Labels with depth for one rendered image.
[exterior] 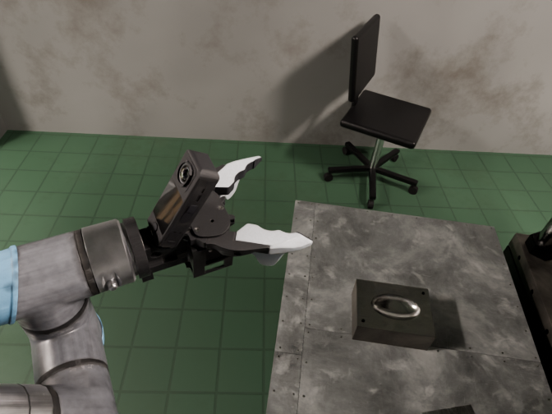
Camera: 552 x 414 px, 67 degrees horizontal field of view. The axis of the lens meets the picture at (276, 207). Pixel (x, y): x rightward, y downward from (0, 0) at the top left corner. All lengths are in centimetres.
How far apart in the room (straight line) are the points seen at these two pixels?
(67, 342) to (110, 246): 12
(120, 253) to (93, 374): 13
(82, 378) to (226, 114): 264
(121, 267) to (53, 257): 7
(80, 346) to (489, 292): 117
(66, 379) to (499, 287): 123
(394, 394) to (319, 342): 22
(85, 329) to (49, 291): 9
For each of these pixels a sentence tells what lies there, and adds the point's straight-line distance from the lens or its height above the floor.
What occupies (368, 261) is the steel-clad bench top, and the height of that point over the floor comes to 80.
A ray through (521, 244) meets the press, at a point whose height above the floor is 79.
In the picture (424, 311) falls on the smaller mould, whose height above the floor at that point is 87.
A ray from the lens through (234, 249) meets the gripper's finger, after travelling 47.
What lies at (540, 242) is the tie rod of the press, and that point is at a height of 83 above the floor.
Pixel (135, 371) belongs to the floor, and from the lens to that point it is 205.
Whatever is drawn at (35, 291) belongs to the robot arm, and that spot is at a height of 145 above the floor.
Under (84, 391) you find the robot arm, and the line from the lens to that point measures 51.
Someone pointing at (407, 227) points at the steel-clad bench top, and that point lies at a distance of 151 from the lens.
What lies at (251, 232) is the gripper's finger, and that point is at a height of 146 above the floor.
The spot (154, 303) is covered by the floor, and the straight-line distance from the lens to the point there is 221.
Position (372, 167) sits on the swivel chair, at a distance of 288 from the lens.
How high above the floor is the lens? 182
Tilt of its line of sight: 44 degrees down
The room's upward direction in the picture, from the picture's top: 5 degrees clockwise
